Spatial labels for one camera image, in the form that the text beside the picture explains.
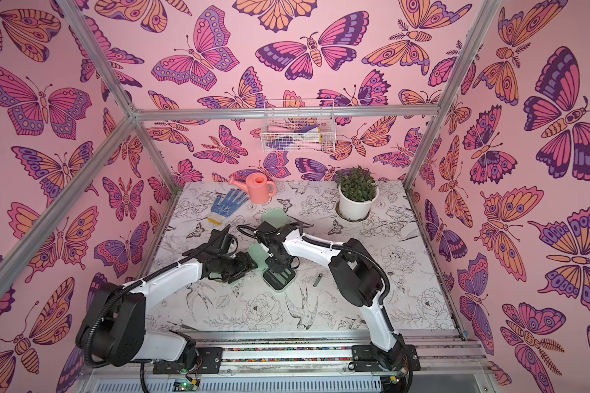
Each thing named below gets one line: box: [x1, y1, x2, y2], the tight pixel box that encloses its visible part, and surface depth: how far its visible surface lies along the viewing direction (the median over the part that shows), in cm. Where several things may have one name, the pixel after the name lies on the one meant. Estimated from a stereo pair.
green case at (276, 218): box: [262, 207, 289, 229], surface depth 112 cm
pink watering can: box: [228, 171, 276, 205], surface depth 112 cm
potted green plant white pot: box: [336, 164, 380, 222], surface depth 99 cm
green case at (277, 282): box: [247, 243, 297, 292], surface depth 92 cm
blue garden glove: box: [207, 188, 250, 226], surface depth 115 cm
